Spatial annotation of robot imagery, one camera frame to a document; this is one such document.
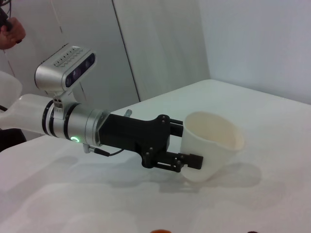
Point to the white paper cup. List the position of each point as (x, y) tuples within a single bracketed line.
[(206, 150)]

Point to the white and silver left arm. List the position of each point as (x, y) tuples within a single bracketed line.
[(29, 114)]

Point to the orange sauce blob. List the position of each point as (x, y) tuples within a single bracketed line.
[(160, 231)]

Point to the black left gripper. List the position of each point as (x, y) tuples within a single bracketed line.
[(131, 132)]

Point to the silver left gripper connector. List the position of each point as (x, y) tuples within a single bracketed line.
[(128, 113)]

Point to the black handheld controller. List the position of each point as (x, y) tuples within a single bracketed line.
[(5, 17)]

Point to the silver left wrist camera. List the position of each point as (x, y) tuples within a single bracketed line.
[(51, 75)]

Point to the person's bare hand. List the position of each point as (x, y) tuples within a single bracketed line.
[(14, 34)]

